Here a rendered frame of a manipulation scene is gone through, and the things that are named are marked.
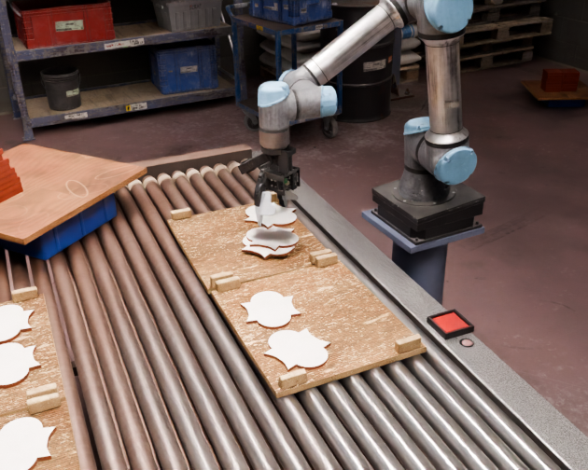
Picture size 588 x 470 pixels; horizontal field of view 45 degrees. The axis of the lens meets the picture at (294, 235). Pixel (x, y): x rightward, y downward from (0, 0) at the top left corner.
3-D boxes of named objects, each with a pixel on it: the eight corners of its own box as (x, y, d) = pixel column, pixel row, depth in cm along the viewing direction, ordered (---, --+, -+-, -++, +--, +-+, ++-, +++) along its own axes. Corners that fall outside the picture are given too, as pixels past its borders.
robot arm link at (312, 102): (324, 76, 180) (282, 81, 178) (340, 89, 171) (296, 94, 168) (323, 106, 184) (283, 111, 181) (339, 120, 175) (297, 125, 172)
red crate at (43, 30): (103, 29, 576) (97, -7, 563) (116, 40, 541) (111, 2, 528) (18, 38, 551) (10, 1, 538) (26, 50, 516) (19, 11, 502)
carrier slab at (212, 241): (278, 202, 219) (278, 198, 218) (336, 264, 186) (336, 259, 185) (167, 224, 208) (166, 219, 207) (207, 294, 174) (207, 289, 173)
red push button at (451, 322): (453, 317, 165) (454, 311, 164) (469, 330, 160) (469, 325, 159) (431, 323, 163) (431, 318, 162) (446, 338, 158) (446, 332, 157)
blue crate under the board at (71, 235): (43, 197, 226) (36, 168, 221) (120, 215, 213) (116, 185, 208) (-36, 239, 201) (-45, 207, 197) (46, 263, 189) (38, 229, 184)
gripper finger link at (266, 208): (268, 229, 178) (276, 194, 177) (249, 224, 181) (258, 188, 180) (274, 230, 181) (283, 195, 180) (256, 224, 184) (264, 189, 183)
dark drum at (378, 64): (366, 96, 617) (370, -10, 575) (405, 116, 570) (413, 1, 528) (306, 106, 594) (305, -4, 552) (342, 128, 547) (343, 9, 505)
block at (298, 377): (304, 377, 144) (304, 366, 142) (308, 382, 142) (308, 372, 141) (277, 385, 142) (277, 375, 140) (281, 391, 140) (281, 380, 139)
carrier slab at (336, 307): (339, 264, 186) (339, 259, 185) (426, 352, 153) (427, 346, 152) (211, 296, 173) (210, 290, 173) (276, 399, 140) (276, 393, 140)
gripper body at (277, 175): (283, 199, 177) (282, 154, 171) (256, 191, 181) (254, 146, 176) (301, 187, 183) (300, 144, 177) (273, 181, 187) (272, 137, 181)
